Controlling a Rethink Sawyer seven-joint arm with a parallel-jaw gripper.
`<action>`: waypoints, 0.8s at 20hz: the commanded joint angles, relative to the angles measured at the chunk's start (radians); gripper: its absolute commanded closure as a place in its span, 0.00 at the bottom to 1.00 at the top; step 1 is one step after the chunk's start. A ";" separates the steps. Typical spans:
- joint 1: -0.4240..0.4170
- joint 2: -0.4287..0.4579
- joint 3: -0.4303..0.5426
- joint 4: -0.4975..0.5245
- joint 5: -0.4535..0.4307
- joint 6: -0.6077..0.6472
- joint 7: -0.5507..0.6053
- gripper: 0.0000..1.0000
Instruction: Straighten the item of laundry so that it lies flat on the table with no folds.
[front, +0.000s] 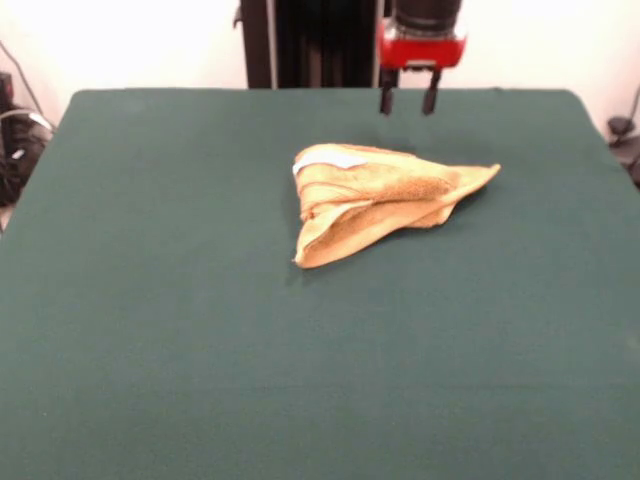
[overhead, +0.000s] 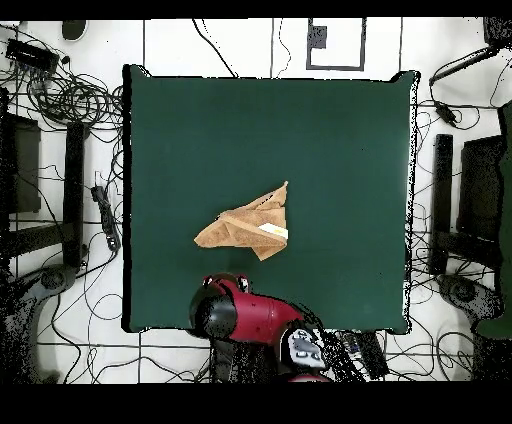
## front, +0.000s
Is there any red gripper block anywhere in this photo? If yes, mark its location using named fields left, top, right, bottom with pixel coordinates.
left=378, top=18, right=470, bottom=118

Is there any tan terry towel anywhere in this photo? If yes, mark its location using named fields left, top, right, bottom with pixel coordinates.
left=291, top=142, right=502, bottom=270

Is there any black stand base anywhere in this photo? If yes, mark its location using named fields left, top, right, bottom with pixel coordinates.
left=606, top=84, right=640, bottom=189

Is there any dark green table cloth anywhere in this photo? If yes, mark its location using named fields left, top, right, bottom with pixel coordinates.
left=0, top=87, right=640, bottom=480

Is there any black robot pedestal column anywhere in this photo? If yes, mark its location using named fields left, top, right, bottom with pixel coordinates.
left=232, top=0, right=384, bottom=90

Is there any black equipment pile with cables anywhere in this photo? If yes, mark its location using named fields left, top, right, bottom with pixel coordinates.
left=0, top=69, right=55, bottom=209

